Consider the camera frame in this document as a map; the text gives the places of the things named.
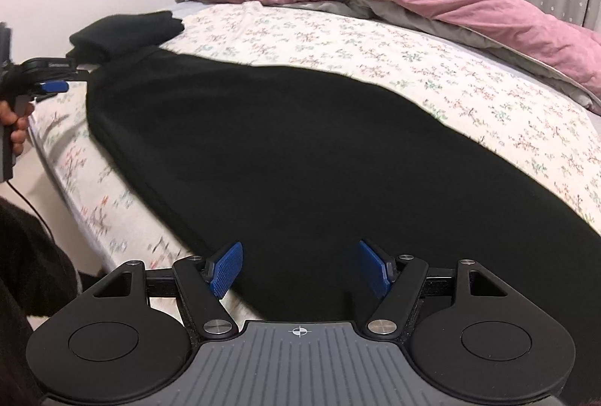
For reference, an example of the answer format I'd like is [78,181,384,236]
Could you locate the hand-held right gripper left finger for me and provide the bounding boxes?
[91,241,245,338]

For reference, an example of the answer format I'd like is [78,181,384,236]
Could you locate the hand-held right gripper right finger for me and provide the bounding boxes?
[357,239,512,338]

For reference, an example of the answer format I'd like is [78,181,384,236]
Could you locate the black pants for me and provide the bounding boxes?
[87,46,601,327]

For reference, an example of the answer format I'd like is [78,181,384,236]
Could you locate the person's left hand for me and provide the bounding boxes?
[0,100,36,155]

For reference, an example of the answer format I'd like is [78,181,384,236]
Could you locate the folded black cloth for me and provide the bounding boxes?
[66,10,185,61]

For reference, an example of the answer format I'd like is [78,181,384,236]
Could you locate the dark brown fuzzy garment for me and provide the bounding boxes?
[0,197,90,406]

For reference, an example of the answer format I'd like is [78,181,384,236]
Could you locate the floral bedspread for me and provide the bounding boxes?
[28,2,601,322]

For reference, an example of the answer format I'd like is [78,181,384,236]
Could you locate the pink duvet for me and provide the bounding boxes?
[244,0,601,115]

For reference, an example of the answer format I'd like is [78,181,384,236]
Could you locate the black cable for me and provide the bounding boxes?
[5,179,58,243]

